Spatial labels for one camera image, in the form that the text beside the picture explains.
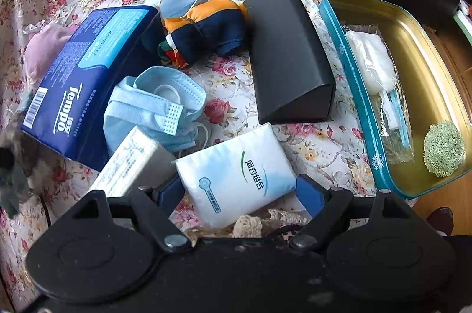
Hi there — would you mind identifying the small white tissue packet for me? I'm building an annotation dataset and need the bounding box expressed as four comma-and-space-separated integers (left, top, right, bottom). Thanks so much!
89, 126, 176, 197

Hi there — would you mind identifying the large white tissue packet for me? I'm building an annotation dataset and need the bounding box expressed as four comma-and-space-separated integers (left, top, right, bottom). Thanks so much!
175, 123, 296, 229

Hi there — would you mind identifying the blue surgical masks pile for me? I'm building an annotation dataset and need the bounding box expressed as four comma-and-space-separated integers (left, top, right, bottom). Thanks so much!
103, 66, 209, 155

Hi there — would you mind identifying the blue Tempo tissue pack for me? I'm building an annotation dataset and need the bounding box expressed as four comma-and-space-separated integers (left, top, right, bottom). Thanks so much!
20, 6, 165, 171

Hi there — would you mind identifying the green curly scrunchie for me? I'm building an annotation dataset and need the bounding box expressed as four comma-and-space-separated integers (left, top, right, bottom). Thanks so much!
423, 121, 465, 177

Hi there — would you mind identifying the white sponge brush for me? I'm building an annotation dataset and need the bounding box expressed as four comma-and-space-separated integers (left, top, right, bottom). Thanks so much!
342, 25, 414, 164

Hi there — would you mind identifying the orange navy fabric pouch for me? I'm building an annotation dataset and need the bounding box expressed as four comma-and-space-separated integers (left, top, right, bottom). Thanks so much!
158, 0, 248, 69

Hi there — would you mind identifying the pink drawstring pouch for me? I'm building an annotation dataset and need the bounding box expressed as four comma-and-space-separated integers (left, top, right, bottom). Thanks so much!
24, 23, 78, 84

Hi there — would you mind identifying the black triangular glasses case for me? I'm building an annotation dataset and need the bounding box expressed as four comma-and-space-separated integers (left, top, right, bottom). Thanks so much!
244, 0, 336, 125

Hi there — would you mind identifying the teal gold metal tin tray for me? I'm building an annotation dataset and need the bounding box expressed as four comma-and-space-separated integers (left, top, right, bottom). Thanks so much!
319, 0, 471, 200

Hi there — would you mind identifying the teal fabric scrunchie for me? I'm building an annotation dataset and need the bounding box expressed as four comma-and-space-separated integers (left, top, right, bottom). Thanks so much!
0, 148, 30, 219

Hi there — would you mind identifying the floral tablecloth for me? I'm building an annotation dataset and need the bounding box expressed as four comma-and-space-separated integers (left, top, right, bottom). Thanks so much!
1, 0, 378, 312

